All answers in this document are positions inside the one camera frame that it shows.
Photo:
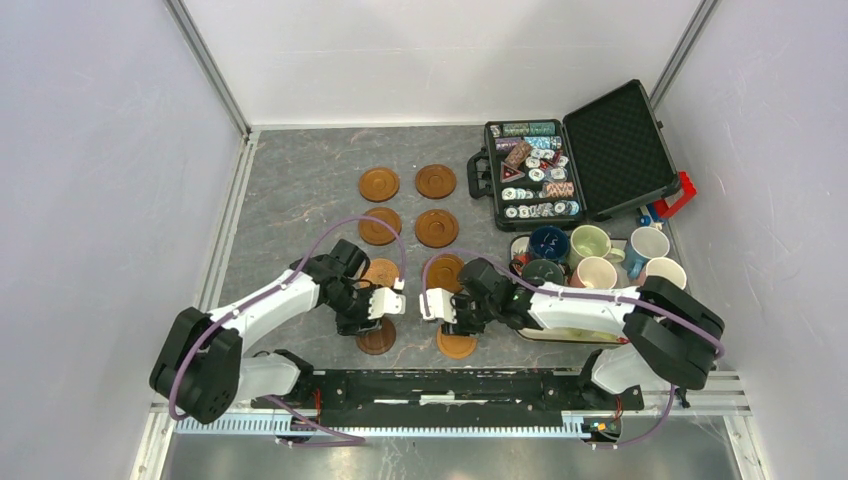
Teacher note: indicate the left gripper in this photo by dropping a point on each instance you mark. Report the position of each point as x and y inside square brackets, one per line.
[360, 323]

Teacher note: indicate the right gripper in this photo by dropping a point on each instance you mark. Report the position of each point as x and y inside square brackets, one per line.
[461, 327]

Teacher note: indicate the orange coaster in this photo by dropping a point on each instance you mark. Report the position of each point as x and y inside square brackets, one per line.
[455, 346]

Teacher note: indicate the dark walnut coaster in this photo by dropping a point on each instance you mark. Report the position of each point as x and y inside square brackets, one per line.
[379, 341]

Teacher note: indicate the light cork coaster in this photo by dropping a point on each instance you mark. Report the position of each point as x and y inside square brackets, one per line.
[381, 273]

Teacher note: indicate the wooden coaster four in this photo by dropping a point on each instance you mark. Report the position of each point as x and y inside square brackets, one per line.
[443, 273]

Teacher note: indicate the wooden coaster five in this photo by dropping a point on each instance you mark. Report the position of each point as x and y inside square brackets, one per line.
[376, 233]

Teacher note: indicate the wooden coaster three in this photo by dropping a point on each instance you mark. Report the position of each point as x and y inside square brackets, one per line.
[436, 228]

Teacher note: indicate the dark blue mug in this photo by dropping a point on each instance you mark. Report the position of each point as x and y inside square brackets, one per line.
[549, 243]

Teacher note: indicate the wooden coaster one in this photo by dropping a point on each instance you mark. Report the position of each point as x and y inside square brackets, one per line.
[379, 184]

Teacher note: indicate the wooden coaster two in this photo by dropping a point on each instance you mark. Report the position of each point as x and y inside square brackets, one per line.
[435, 181]

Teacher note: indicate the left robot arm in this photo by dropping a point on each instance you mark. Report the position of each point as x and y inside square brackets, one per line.
[201, 370]

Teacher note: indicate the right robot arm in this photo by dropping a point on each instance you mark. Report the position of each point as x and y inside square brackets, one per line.
[669, 334]

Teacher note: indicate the white serving tray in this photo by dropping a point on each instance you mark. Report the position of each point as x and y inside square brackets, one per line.
[519, 251]

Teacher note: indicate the grey green mug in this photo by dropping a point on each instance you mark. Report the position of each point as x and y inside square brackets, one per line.
[538, 272]

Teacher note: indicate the peach pink mug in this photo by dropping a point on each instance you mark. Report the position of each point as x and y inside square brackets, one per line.
[594, 273]

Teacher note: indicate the light green mug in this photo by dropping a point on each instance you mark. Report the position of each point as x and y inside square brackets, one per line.
[591, 241]

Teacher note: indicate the black poker chip case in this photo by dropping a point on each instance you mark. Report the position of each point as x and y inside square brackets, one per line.
[601, 160]

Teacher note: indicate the light blue mug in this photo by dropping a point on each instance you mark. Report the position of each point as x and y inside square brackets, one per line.
[644, 244]

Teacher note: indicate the red plastic block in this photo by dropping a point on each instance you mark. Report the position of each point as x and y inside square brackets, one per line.
[670, 205]

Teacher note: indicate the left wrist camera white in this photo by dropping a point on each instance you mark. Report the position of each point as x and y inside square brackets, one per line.
[386, 301]

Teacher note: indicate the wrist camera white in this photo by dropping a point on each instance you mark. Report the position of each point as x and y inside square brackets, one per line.
[386, 301]
[436, 305]

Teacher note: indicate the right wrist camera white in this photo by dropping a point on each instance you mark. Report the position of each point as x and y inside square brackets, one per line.
[436, 305]

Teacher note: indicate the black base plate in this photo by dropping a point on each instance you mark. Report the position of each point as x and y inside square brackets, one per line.
[505, 397]

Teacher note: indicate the aluminium frame rail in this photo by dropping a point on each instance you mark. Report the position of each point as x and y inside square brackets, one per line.
[722, 396]

